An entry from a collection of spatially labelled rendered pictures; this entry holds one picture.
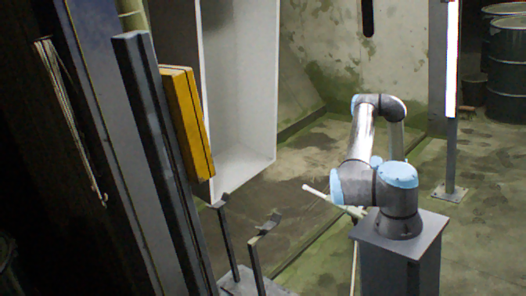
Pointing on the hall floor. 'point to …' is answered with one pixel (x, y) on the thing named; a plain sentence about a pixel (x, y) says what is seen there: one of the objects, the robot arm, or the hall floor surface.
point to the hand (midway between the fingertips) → (352, 214)
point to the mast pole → (452, 135)
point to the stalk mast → (164, 157)
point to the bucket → (474, 88)
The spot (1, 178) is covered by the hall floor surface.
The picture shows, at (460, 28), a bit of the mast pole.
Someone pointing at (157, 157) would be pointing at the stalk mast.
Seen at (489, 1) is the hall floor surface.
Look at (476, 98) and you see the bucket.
